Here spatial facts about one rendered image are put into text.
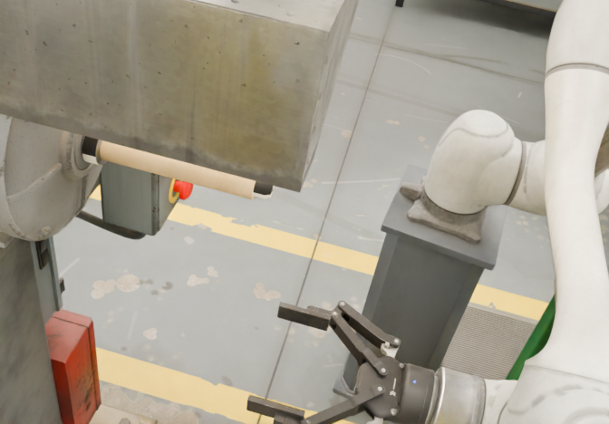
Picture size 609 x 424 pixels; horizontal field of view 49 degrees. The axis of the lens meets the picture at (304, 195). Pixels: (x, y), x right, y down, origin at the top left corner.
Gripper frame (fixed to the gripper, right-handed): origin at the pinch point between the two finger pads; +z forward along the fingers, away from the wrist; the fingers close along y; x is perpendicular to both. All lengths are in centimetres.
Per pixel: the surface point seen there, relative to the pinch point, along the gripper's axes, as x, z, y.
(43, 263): -23, 45, 17
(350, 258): -121, -7, 109
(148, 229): -12.7, 27.5, 22.4
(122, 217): -11.6, 32.0, 22.6
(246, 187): 22.2, 6.6, 7.2
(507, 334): -118, -66, 93
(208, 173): 22.5, 11.1, 7.5
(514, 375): -41, -44, 31
